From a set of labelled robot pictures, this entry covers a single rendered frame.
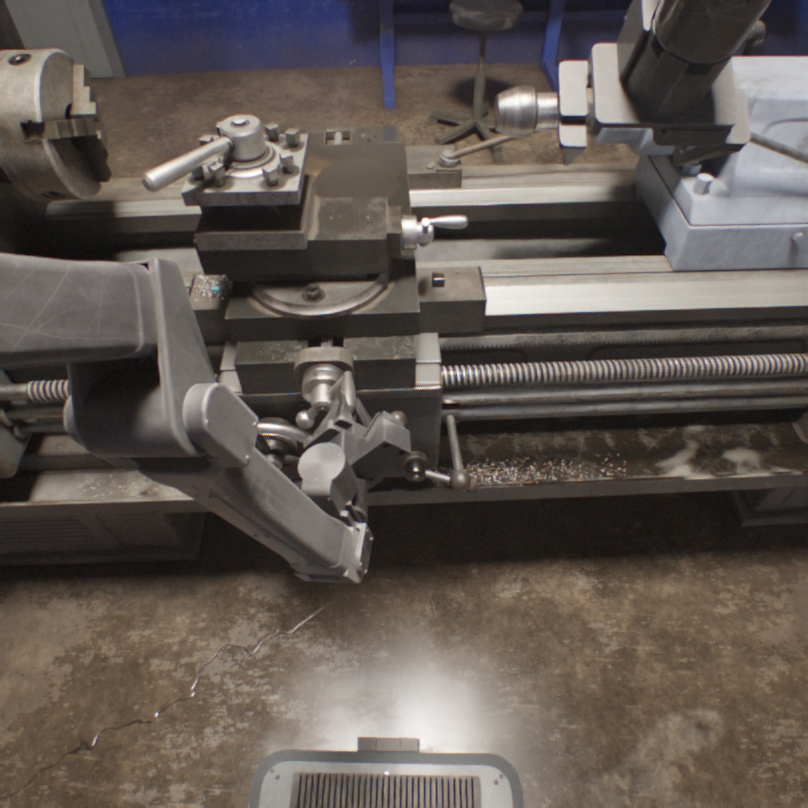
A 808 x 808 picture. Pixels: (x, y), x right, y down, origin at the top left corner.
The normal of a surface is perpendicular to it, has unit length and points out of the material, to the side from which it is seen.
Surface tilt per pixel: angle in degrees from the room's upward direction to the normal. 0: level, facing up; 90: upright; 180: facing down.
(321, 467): 12
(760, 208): 62
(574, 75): 30
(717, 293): 36
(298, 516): 79
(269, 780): 0
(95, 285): 71
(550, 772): 0
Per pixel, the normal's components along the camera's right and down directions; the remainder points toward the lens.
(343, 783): -0.01, -0.63
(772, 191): 0.04, 0.44
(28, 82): 0.01, -0.12
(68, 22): 0.04, 0.77
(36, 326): 0.97, 0.03
